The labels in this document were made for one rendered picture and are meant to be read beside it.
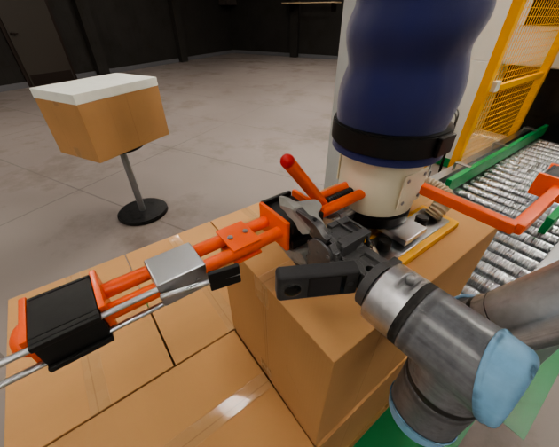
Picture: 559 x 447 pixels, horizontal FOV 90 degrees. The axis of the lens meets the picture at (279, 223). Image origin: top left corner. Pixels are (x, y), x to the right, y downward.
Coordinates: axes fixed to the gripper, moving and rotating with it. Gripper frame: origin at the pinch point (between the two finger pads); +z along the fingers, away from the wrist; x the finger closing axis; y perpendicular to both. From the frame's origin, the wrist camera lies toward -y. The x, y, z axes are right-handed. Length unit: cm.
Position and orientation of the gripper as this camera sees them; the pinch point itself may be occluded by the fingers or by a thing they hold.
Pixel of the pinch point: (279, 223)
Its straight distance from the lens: 50.1
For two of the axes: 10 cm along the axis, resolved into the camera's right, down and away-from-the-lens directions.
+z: -6.0, -4.8, 6.4
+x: 0.0, -8.0, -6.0
